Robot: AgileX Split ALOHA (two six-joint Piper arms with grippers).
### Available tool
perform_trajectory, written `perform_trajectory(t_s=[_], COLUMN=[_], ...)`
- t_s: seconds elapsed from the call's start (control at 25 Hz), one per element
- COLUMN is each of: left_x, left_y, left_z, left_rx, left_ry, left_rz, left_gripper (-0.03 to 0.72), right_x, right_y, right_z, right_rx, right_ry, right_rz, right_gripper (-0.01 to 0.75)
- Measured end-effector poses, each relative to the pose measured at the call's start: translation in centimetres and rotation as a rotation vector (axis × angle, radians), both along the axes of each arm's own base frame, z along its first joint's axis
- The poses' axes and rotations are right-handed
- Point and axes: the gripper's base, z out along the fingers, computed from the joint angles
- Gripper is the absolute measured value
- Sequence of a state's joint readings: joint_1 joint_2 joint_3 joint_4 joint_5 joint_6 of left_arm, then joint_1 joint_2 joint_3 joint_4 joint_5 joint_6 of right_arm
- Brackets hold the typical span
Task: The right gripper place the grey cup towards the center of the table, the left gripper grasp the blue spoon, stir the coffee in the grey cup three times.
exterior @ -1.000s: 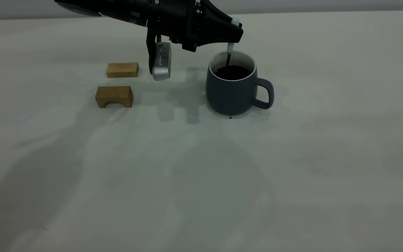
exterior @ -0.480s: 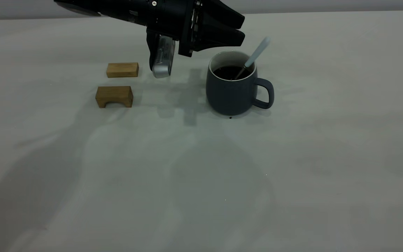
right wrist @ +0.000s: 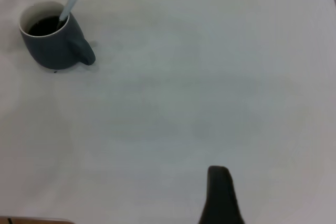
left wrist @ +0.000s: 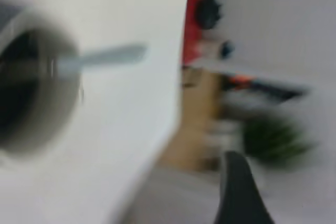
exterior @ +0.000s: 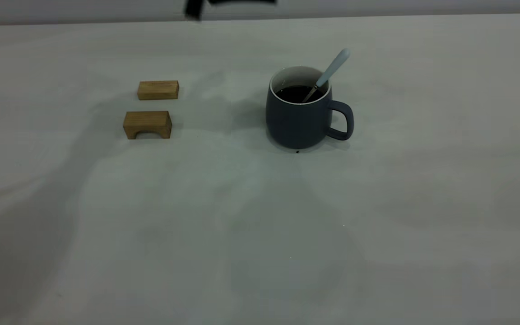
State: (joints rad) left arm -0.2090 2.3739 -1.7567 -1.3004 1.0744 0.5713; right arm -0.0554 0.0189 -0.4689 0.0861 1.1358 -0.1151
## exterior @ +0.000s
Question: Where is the dark grey ceramic cup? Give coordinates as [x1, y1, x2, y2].
[265, 65, 354, 149]

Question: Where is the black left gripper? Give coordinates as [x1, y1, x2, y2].
[186, 0, 276, 21]

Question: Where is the spoon with light blue handle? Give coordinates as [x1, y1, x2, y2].
[303, 49, 351, 103]

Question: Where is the flat rectangular wooden block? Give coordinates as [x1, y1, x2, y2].
[137, 80, 180, 101]

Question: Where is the arched wooden block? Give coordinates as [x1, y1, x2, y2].
[123, 111, 172, 140]

